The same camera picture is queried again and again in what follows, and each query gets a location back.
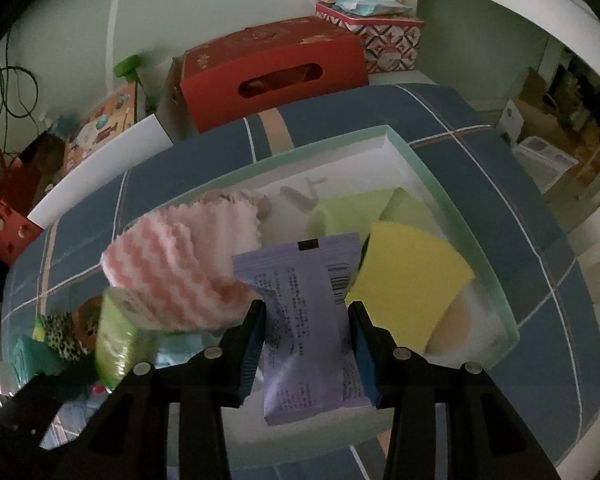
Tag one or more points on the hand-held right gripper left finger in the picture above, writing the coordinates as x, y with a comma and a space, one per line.
250, 350

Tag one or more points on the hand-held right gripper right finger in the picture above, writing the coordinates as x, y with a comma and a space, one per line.
362, 360

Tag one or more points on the purple packet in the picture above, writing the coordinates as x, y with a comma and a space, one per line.
305, 320

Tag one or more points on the yellow sponge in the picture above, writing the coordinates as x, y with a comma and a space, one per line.
410, 280

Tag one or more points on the pink white wavy cloth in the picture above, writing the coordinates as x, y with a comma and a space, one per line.
170, 260

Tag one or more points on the large green tissue packet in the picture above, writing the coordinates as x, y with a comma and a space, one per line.
117, 340

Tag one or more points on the pink sock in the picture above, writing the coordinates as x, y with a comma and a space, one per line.
260, 207

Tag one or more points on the light green cloth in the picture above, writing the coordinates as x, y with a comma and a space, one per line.
350, 210

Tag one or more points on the clear plastic tray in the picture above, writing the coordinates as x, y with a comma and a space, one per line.
340, 165

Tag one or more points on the teal toy box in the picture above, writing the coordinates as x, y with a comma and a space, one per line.
30, 355

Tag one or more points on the leopard print scrunchie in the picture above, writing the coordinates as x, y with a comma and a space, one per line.
62, 335

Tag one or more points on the blue plaid bedsheet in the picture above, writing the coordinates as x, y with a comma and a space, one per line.
530, 210

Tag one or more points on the red bag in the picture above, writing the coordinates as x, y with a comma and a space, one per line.
5, 210

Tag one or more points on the white board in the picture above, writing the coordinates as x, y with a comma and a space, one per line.
105, 160

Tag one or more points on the colourful cartoon box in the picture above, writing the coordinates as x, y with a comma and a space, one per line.
100, 130

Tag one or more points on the white appliance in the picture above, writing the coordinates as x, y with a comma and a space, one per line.
545, 165

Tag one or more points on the red cardboard box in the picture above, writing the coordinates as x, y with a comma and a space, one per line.
280, 60

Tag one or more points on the green toy knob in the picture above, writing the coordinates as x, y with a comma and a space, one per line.
127, 66

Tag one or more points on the brown cardboard box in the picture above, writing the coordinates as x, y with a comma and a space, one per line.
545, 110

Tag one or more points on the patterned tin box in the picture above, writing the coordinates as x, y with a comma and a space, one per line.
395, 45

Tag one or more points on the light blue packet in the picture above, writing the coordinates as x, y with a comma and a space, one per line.
375, 7

